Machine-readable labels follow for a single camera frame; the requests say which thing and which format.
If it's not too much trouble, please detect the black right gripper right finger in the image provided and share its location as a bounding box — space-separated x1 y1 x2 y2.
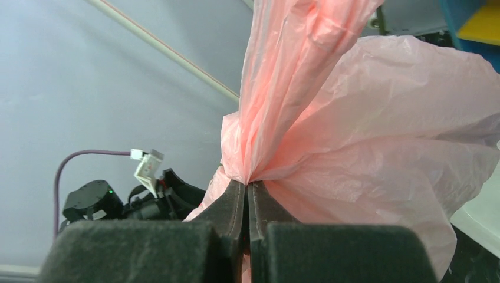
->
248 182 436 282

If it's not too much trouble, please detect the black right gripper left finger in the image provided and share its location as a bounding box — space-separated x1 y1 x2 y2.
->
37 181 245 282

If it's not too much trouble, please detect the blue yellow pink shelf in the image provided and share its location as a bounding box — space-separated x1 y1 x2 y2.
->
439 0 499 71

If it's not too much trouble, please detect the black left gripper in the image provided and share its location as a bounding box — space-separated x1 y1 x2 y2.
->
123 169 206 221

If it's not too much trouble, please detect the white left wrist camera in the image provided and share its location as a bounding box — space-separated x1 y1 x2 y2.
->
130 149 164 198

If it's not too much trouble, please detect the pink plastic grocery bag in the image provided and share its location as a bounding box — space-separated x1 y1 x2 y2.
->
187 1 499 279

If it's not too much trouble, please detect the white pvc pipe frame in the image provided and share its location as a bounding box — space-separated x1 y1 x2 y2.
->
86 0 239 102

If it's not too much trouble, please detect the white plastic tray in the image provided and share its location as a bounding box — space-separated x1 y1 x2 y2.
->
451 167 499 257

